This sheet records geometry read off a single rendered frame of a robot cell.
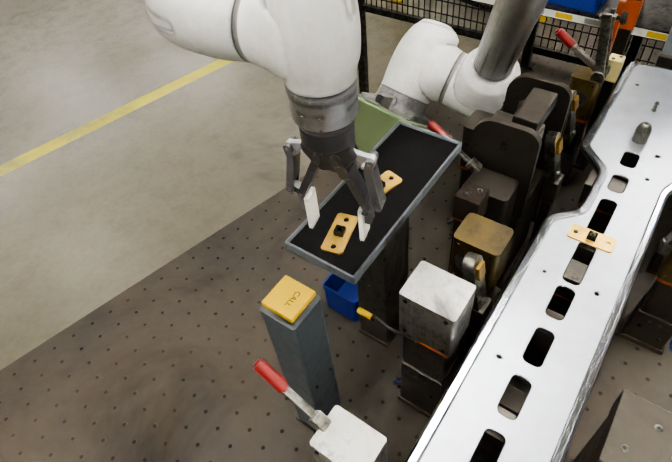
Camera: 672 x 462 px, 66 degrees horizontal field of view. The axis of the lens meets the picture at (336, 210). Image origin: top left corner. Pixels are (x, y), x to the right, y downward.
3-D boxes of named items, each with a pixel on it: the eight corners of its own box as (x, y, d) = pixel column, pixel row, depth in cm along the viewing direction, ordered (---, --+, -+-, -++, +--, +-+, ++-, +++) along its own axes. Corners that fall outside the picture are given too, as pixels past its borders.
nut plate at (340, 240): (341, 255, 83) (341, 251, 82) (319, 250, 84) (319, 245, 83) (359, 218, 88) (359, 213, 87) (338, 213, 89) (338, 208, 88)
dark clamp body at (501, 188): (481, 311, 126) (506, 203, 98) (438, 289, 132) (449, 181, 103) (494, 290, 130) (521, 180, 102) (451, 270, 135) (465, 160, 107)
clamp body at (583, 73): (564, 188, 151) (599, 84, 125) (531, 176, 156) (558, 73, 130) (572, 175, 155) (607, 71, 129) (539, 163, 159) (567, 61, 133)
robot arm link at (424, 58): (385, 84, 163) (416, 16, 157) (438, 109, 160) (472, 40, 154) (374, 81, 148) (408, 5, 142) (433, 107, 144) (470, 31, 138)
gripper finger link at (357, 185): (336, 142, 74) (344, 140, 73) (371, 198, 80) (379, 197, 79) (326, 160, 72) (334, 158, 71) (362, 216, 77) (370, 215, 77)
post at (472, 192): (459, 318, 125) (479, 205, 96) (441, 309, 127) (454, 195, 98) (468, 303, 128) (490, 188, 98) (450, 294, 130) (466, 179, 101)
